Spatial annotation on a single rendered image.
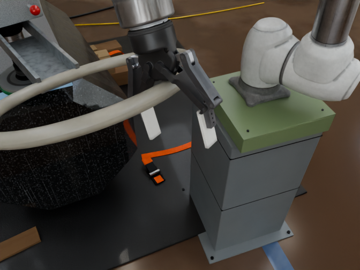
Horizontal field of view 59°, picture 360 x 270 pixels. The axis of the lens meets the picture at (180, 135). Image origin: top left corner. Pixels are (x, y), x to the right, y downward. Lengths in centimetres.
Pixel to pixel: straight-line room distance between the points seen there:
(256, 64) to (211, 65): 196
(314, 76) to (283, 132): 22
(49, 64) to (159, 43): 61
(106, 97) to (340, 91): 101
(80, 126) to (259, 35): 76
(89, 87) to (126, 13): 104
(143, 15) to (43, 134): 23
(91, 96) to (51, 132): 101
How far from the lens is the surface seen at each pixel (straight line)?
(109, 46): 318
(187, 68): 50
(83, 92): 150
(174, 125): 237
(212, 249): 179
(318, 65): 104
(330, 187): 221
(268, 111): 119
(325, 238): 199
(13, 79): 143
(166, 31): 51
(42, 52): 114
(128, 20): 50
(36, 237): 195
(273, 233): 189
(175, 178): 203
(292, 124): 116
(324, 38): 102
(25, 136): 54
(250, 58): 114
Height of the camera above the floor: 161
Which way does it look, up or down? 44 degrees down
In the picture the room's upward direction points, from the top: straight up
